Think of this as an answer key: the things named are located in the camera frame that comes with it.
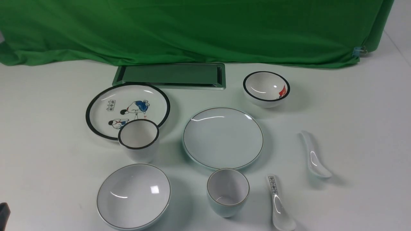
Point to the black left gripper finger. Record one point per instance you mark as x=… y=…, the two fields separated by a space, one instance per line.
x=4 y=215

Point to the pale blue gold-rimmed bowl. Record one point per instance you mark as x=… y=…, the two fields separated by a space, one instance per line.
x=134 y=197

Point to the pale blue gold-rimmed cup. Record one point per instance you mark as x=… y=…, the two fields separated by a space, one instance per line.
x=227 y=191

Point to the plain white ceramic spoon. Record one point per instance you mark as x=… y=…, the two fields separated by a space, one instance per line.
x=313 y=163

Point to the black-rimmed illustrated plate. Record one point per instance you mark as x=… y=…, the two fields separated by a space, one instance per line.
x=111 y=109

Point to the black-rimmed white cup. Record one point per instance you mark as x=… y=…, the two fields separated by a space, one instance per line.
x=140 y=139

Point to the pale blue gold-rimmed plate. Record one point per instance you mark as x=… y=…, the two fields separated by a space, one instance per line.
x=222 y=137

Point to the white spoon with characters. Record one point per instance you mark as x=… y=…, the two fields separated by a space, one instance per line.
x=282 y=221

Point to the black-rimmed small white bowl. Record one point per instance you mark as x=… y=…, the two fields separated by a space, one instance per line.
x=266 y=89

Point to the green backdrop cloth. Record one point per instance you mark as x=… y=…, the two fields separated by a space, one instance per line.
x=302 y=33

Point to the blue binder clip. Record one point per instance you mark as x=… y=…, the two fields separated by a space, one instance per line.
x=359 y=51

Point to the silver table cable hatch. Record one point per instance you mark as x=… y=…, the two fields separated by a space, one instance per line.
x=208 y=76

